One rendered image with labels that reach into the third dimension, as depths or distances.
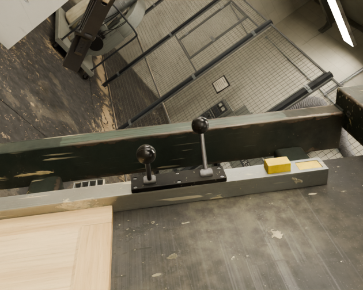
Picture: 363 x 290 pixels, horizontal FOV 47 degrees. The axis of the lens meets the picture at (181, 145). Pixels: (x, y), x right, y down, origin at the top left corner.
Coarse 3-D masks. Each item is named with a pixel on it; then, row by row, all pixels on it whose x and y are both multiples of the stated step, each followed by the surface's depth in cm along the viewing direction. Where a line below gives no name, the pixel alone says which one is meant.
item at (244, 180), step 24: (240, 168) 90; (312, 168) 88; (48, 192) 87; (72, 192) 87; (96, 192) 86; (120, 192) 85; (144, 192) 85; (168, 192) 86; (192, 192) 86; (216, 192) 87; (240, 192) 88; (0, 216) 83
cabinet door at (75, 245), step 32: (0, 224) 82; (32, 224) 81; (64, 224) 81; (96, 224) 80; (0, 256) 74; (32, 256) 74; (64, 256) 73; (96, 256) 72; (0, 288) 67; (32, 288) 67; (64, 288) 66; (96, 288) 66
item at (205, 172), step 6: (192, 120) 88; (198, 120) 86; (204, 120) 86; (192, 126) 87; (198, 126) 86; (204, 126) 86; (198, 132) 87; (204, 132) 87; (204, 144) 87; (204, 150) 87; (204, 156) 87; (204, 162) 87; (204, 168) 87; (210, 168) 87; (204, 174) 86; (210, 174) 87
